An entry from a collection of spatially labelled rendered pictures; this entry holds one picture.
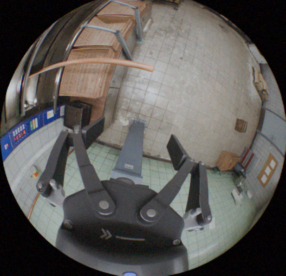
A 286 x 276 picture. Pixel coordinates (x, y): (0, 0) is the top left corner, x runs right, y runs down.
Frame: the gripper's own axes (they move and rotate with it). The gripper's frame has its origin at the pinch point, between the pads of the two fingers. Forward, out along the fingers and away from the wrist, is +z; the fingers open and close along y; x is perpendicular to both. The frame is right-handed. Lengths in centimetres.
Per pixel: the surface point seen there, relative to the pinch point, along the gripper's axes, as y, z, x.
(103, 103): -42, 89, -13
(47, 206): -80, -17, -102
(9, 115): -98, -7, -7
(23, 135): -94, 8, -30
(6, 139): -95, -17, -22
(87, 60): -32.3, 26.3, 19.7
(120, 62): -14.0, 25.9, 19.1
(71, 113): -71, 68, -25
